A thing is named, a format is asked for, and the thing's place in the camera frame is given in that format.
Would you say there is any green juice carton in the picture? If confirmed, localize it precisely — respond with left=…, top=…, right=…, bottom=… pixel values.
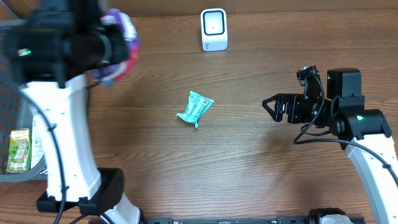
left=7, top=128, right=32, bottom=173

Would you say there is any grey plastic basket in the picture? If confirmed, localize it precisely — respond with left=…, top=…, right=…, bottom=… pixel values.
left=0, top=19, right=50, bottom=183

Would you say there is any white tube gold cap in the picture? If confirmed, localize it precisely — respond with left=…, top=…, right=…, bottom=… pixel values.
left=30, top=114, right=44, bottom=169

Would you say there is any purple snack package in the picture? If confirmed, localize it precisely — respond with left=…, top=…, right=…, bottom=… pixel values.
left=90, top=8, right=139, bottom=86

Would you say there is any teal snack packet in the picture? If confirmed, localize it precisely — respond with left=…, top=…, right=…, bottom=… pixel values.
left=177, top=91, right=214, bottom=128

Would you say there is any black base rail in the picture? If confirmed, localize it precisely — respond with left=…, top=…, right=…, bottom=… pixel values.
left=88, top=216, right=366, bottom=224

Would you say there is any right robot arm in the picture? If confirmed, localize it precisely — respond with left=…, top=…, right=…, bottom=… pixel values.
left=262, top=65, right=397, bottom=223

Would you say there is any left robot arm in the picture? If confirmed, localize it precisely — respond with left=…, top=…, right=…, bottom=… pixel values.
left=2, top=0, right=142, bottom=224

